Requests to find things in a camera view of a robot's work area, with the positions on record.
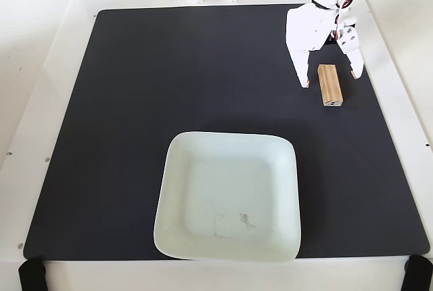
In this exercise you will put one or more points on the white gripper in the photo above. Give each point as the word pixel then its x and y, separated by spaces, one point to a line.
pixel 306 30

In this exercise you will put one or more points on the wooden block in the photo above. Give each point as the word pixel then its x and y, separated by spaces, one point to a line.
pixel 329 84

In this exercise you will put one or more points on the white square plate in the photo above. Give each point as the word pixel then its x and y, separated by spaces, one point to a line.
pixel 230 196

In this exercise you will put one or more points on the dark grey mat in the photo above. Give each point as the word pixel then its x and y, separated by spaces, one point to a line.
pixel 135 118

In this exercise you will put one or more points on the black table clamp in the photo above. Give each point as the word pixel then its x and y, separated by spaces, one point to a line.
pixel 417 274
pixel 32 275

